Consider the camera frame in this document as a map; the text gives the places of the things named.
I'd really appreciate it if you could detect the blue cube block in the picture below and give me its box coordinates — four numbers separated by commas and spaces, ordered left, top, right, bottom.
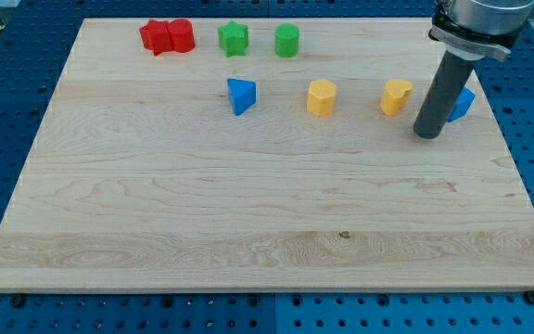
447, 87, 476, 122

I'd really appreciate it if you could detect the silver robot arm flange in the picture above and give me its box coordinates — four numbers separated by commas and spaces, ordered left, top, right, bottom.
429, 0, 534, 61

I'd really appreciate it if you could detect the light wooden board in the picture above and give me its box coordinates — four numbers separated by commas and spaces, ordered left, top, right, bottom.
0, 19, 534, 294

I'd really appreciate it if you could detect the blue triangle block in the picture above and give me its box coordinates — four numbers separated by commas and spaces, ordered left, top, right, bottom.
226, 78, 257, 116

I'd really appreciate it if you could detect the yellow hexagon block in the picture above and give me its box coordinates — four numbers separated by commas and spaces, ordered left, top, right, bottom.
307, 79, 337, 117

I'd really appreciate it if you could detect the green cylinder block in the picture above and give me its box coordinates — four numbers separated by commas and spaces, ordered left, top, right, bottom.
274, 23, 299, 58

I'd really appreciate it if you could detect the green star block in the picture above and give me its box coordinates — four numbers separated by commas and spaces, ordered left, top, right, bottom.
218, 20, 248, 58

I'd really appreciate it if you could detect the yellow heart block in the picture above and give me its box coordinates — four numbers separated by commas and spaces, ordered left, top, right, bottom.
379, 79, 413, 116

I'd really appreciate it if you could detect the red cylinder block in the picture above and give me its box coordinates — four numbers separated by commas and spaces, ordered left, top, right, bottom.
168, 19, 196, 53

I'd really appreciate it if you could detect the red star block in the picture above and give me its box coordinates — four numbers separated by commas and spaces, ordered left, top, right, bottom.
139, 19, 173, 56

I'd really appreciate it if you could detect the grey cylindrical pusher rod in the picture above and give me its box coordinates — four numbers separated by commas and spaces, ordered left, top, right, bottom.
413, 51, 476, 139

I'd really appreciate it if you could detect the black bolt left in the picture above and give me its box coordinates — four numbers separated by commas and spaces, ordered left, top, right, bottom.
9, 294, 25, 308

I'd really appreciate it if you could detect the black bolt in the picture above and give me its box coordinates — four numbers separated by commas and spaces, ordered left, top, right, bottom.
523, 290, 534, 305
9, 294, 25, 308

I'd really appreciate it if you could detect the black bolt right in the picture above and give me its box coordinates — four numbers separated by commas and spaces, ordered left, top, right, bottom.
523, 290, 534, 305

